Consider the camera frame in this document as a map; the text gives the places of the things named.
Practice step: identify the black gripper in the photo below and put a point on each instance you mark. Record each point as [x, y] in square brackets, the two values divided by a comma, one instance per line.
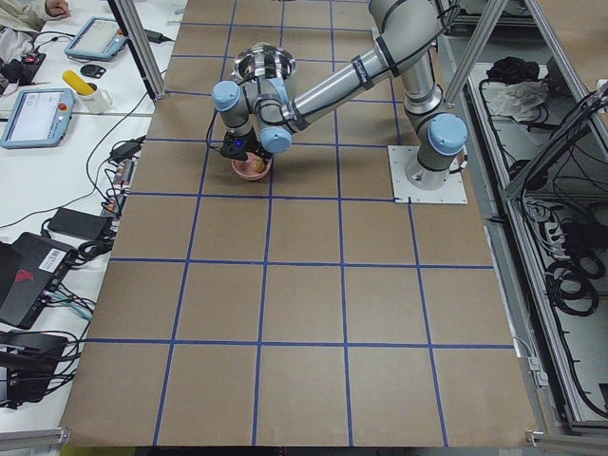
[252, 149]

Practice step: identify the brown egg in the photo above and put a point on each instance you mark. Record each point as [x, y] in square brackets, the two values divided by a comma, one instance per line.
[258, 166]

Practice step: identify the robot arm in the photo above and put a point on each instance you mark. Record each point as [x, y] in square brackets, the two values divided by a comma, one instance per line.
[262, 111]

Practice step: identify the pale green steel pot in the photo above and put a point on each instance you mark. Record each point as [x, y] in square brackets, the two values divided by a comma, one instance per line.
[263, 61]

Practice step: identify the pink bowl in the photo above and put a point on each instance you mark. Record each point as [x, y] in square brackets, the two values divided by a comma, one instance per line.
[245, 171]

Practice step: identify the white mug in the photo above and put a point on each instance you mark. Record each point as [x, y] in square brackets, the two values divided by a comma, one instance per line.
[98, 101]

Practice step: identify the black round object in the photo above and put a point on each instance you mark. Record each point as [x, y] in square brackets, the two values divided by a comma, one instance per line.
[93, 71]

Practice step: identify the yellow banana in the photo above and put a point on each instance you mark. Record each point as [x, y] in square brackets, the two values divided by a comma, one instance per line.
[73, 80]

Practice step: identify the teach pendant far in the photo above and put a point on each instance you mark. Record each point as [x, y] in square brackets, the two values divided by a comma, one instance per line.
[100, 39]

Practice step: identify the teach pendant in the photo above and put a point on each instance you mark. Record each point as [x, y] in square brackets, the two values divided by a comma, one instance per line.
[39, 118]
[100, 39]

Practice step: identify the black power brick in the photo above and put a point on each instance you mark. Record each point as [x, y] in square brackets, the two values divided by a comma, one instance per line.
[78, 224]

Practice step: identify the teach pendant near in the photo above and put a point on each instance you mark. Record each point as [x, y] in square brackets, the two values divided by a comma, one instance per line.
[39, 118]

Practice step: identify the black laptop computer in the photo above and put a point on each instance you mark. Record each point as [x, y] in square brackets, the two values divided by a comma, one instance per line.
[43, 264]

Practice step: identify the white crumpled cloth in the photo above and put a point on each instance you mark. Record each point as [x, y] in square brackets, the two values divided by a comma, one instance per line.
[522, 102]

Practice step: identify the aluminium frame post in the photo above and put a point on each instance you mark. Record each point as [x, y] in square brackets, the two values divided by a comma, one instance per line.
[129, 22]

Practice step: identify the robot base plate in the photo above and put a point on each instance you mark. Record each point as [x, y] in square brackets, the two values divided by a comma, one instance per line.
[412, 183]

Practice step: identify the aluminium frame rack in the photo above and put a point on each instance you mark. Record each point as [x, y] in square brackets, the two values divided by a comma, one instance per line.
[549, 182]

